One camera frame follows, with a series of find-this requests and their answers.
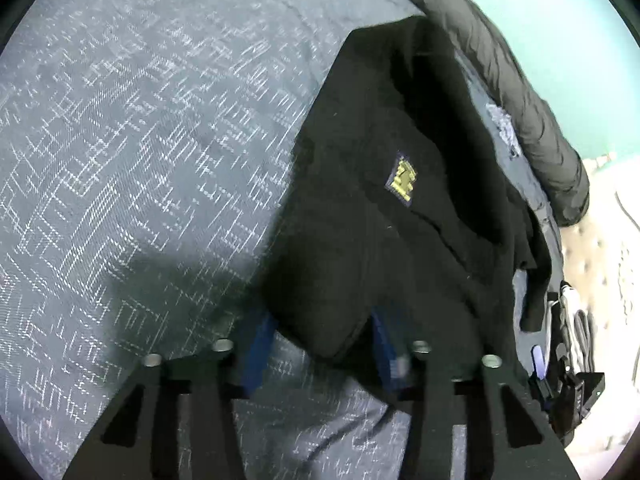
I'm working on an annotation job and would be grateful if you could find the grey folded sweater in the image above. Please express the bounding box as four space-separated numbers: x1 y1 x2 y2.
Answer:
570 307 597 373

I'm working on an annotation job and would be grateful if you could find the bed with blue sheet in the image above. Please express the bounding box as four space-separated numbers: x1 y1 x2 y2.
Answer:
0 0 566 480

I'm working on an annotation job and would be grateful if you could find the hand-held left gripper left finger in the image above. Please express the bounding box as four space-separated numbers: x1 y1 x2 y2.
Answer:
62 310 278 480

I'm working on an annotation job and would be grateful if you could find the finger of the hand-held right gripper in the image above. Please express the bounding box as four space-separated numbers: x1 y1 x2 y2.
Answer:
529 344 553 401

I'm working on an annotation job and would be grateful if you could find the cream padded headboard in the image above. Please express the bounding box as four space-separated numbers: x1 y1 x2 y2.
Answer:
557 152 640 461

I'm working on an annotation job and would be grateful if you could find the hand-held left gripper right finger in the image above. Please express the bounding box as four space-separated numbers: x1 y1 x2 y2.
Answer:
370 310 581 480

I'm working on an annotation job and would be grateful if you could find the dark grey rolled duvet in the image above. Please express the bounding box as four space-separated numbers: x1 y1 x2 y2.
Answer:
357 0 591 227

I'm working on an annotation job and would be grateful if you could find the small blue patterned cloth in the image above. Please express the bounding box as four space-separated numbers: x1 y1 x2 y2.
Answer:
485 102 523 158

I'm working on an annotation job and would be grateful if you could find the black garment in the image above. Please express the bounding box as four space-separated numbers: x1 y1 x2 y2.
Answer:
260 14 563 396

